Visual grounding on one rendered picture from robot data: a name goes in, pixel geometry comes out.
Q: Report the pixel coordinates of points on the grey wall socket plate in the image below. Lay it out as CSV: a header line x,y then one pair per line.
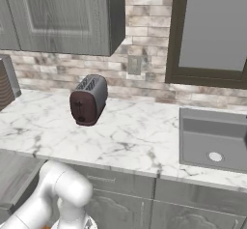
x,y
134,65

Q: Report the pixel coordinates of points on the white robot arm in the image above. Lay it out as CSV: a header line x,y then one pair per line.
x,y
61,187

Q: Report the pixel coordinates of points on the grey and brown appliance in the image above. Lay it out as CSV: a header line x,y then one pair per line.
x,y
8,78

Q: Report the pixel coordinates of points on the grey sink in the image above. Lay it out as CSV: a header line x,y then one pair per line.
x,y
209,136

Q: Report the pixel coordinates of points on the grey base cupboard door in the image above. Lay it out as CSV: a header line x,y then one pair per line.
x,y
193,218
119,212

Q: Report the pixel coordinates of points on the grey and maroon toaster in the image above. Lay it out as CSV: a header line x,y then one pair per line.
x,y
87,104

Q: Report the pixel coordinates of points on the grey open drawer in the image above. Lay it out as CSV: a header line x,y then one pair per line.
x,y
17,175

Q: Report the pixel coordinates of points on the dark framed window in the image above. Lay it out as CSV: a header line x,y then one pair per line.
x,y
212,23

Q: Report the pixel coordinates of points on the grey panel under sink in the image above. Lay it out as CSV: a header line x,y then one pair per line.
x,y
205,197

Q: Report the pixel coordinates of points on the grey drawer front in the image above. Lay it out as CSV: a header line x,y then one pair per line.
x,y
131,183

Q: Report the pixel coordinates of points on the narrow grey wall cupboard door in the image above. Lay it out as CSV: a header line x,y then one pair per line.
x,y
8,23

